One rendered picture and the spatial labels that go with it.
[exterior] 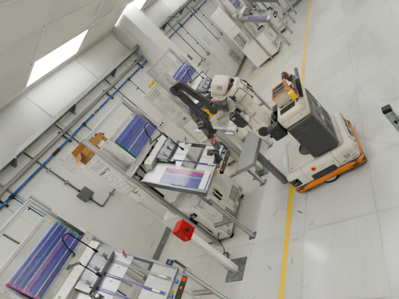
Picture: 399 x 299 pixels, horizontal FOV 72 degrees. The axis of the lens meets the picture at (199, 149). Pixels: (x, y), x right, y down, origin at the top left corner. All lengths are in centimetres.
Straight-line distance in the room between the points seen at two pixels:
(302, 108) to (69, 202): 318
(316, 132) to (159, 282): 172
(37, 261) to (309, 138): 230
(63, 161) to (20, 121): 78
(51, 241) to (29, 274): 25
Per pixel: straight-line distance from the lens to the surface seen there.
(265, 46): 715
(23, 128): 447
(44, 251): 245
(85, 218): 420
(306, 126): 246
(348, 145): 259
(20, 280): 240
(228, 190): 342
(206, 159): 303
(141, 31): 601
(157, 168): 305
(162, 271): 236
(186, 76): 416
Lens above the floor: 178
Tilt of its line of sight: 16 degrees down
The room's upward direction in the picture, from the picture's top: 49 degrees counter-clockwise
